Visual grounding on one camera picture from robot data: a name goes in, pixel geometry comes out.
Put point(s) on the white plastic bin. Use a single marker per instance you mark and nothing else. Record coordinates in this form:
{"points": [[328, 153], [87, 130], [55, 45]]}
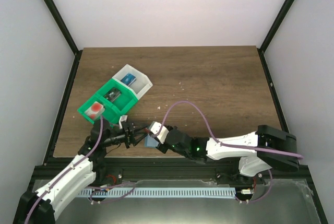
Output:
{"points": [[142, 84]]}

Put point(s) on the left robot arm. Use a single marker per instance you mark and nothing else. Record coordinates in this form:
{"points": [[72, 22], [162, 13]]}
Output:
{"points": [[46, 204]]}

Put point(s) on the light blue cable duct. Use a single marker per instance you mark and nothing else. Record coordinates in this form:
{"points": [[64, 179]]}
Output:
{"points": [[161, 192]]}

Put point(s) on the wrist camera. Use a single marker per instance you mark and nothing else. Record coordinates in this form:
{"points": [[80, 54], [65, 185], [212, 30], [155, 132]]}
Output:
{"points": [[158, 132], [122, 120]]}

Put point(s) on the blue VIP card stack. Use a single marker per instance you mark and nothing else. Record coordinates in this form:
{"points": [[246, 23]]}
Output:
{"points": [[128, 79]]}

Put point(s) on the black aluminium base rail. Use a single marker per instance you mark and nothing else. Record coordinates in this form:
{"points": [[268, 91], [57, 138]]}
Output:
{"points": [[137, 169]]}

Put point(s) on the green plastic bin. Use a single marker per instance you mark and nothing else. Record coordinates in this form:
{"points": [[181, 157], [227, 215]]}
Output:
{"points": [[117, 98], [111, 113]]}

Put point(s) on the blue leather card holder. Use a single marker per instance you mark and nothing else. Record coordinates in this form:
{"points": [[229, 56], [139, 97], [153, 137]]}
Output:
{"points": [[150, 142]]}

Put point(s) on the black card stack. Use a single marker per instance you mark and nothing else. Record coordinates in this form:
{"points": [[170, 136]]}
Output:
{"points": [[112, 94]]}

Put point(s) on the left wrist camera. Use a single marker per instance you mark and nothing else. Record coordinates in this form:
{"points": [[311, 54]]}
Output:
{"points": [[122, 120]]}

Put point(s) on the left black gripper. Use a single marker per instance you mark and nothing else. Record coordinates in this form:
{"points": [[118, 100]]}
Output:
{"points": [[129, 136]]}

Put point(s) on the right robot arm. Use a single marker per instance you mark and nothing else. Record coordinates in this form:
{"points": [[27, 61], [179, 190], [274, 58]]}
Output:
{"points": [[267, 148]]}

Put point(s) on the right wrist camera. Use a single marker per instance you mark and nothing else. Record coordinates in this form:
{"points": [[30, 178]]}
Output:
{"points": [[158, 132]]}

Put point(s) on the right black frame post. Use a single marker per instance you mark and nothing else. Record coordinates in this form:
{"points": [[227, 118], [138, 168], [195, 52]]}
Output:
{"points": [[287, 4]]}

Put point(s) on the left black frame post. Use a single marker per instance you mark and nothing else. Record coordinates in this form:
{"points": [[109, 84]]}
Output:
{"points": [[61, 25]]}

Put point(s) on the red white card stack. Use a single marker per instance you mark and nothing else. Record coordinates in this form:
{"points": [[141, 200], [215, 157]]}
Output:
{"points": [[95, 110]]}

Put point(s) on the green plastic bin front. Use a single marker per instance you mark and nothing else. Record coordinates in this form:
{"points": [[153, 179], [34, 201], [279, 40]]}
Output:
{"points": [[111, 113]]}

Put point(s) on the black frame post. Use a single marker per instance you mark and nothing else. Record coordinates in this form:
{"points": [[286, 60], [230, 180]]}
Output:
{"points": [[287, 4], [61, 25]]}

